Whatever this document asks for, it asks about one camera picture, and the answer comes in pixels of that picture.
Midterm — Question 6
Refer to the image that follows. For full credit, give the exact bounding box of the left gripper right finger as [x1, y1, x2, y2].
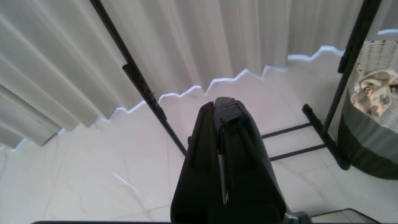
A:
[213, 96, 287, 224]

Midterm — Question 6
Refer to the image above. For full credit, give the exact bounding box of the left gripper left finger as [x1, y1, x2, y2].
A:
[170, 101, 226, 224]

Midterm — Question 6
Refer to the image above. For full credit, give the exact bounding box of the white laundry basket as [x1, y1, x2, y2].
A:
[337, 39, 398, 180]

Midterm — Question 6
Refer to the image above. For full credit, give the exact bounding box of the black clothes rack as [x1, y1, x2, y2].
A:
[89, 0, 382, 171]

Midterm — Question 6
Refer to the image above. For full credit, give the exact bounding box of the cream printed garment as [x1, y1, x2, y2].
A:
[350, 69, 398, 118]

